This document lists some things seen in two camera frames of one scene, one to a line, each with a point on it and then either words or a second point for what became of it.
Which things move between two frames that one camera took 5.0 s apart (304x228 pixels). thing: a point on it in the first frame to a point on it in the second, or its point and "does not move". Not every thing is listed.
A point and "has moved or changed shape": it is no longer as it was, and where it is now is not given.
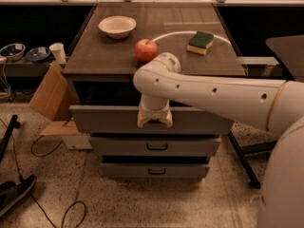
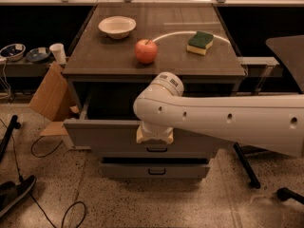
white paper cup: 59,52 does not move
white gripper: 155,114 to 154,130
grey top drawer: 125,120 has moved or changed shape
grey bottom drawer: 155,169 does not move
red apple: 145,50 does not move
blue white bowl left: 13,51 does not move
